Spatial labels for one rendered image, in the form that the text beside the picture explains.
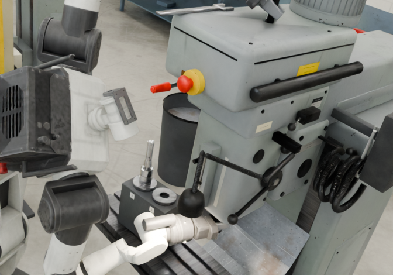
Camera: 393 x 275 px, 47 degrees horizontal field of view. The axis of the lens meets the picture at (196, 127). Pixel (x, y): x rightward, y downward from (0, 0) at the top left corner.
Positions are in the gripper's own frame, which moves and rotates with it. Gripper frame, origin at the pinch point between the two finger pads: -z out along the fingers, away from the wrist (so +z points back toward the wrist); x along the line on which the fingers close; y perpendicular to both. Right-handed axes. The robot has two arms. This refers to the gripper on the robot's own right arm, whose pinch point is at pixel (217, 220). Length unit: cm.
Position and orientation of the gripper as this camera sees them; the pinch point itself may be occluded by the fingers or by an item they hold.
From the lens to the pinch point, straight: 150.2
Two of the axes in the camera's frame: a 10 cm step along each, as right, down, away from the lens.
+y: -1.8, 8.6, 4.8
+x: -4.5, -5.1, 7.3
